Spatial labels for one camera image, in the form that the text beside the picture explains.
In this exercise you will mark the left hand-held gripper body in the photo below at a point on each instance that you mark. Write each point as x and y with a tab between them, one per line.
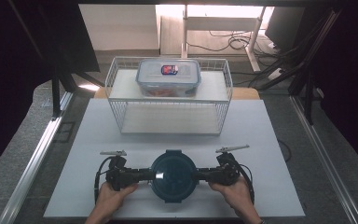
121	175

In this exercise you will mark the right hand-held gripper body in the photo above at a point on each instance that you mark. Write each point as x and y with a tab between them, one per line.
225	174

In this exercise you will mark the rectangular clear food container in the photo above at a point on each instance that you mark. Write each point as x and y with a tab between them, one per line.
154	74

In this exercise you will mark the person's left hand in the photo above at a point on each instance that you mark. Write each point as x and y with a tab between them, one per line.
112	199

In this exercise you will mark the person's right hand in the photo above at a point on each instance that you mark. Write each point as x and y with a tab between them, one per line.
236	197

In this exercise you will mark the black metal stand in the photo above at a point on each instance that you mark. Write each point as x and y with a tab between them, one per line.
56	96
308	93

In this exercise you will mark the white power strip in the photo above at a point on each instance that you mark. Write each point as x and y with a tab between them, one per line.
276	74

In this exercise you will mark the black curtain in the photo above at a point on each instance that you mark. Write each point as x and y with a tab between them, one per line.
354	77
12	77

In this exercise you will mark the white cabinet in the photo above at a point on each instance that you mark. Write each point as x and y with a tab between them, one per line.
119	26

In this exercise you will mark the aluminium rail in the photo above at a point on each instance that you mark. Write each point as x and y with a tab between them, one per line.
34	161
323	155

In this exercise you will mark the white desk frame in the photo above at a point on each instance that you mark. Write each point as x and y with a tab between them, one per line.
220	23

